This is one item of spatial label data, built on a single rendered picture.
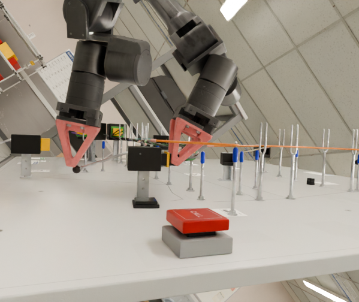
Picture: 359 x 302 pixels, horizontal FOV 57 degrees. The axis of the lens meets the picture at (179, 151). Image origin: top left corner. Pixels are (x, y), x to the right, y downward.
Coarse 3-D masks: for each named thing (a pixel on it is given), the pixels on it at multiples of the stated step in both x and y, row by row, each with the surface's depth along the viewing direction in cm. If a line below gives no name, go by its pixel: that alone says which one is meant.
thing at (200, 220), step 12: (168, 216) 34; (180, 216) 32; (192, 216) 32; (204, 216) 33; (216, 216) 33; (180, 228) 31; (192, 228) 31; (204, 228) 31; (216, 228) 32; (228, 228) 32
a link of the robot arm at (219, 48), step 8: (216, 48) 58; (224, 48) 60; (176, 56) 60; (200, 56) 59; (208, 56) 59; (184, 64) 59; (192, 64) 59; (200, 64) 60; (192, 72) 61; (200, 72) 62; (232, 88) 62; (240, 88) 66; (224, 96) 62; (232, 96) 63; (224, 104) 66; (232, 104) 67
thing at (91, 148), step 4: (104, 124) 123; (104, 128) 124; (100, 132) 121; (104, 132) 124; (96, 136) 118; (100, 136) 121; (92, 144) 121; (88, 148) 121; (92, 148) 121; (88, 152) 121; (92, 152) 121; (88, 156) 121; (92, 156) 121; (88, 160) 121; (92, 160) 121
